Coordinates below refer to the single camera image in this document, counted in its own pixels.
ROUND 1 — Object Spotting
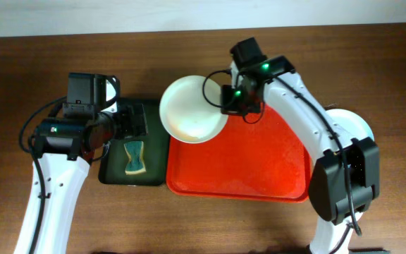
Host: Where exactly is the red plastic tray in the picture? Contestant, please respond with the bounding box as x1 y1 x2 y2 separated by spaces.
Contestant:
166 107 312 203

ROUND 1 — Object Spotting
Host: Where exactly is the white plate with red smear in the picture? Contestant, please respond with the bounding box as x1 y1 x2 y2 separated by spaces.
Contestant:
326 109 375 140

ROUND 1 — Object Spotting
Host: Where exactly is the black right camera cable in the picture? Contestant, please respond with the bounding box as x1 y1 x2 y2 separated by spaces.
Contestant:
202 68 266 124

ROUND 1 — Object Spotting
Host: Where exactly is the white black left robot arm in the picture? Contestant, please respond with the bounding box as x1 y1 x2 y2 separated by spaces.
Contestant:
15 73 148 253

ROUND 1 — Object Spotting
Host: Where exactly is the black rectangular tray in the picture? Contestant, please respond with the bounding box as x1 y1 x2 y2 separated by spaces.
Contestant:
98 98 170 186

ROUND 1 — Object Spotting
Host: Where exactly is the green yellow sponge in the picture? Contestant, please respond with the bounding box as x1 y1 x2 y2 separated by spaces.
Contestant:
123 141 147 175

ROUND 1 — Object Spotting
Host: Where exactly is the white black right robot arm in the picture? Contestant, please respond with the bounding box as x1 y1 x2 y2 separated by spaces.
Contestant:
222 54 380 253

